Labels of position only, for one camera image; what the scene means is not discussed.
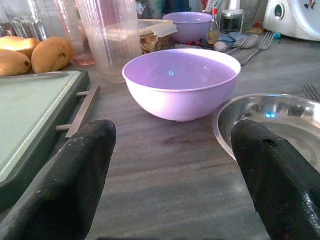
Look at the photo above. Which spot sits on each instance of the dark glass jar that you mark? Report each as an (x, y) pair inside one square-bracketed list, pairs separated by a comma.
[(231, 22)]

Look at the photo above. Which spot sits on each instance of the pink plastic tumbler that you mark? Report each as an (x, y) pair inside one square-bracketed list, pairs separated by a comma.
[(75, 32)]

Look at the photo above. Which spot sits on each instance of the clear drinking glass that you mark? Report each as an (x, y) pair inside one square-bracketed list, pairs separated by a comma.
[(27, 22)]

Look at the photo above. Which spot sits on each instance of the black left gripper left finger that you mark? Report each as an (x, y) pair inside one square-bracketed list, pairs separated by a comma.
[(62, 180)]

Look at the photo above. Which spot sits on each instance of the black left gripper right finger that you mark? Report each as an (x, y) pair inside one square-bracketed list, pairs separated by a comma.
[(277, 180)]

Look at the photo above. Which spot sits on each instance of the round steel plate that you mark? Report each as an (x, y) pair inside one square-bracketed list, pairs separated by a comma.
[(282, 120)]

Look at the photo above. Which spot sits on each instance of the blue cloth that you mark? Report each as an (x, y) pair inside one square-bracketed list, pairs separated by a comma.
[(231, 37)]

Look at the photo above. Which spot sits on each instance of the clear ribbed plastic jug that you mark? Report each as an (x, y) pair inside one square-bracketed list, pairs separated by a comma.
[(112, 37)]

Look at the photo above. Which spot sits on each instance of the small glass sauce bottle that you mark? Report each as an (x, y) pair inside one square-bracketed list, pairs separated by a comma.
[(214, 30)]

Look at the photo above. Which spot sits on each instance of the yellow mango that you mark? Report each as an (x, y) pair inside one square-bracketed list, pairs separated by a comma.
[(12, 63), (51, 55), (16, 45)]

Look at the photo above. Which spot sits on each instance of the steel spoon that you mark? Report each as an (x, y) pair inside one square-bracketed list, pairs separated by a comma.
[(250, 41)]

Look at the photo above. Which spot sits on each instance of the green serving tray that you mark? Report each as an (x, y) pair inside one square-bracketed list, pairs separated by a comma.
[(30, 120)]

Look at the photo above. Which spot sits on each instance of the steel fork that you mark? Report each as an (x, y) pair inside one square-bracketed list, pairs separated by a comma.
[(312, 92), (237, 44), (260, 47)]

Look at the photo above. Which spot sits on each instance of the lilac plastic bowl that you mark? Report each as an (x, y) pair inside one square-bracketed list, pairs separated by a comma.
[(191, 26), (180, 83)]

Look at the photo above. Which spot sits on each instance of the clear lidded food container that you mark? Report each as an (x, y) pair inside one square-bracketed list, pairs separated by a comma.
[(155, 35)]

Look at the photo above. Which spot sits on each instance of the white kitchen appliance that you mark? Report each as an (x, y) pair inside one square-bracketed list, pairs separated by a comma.
[(295, 17)]

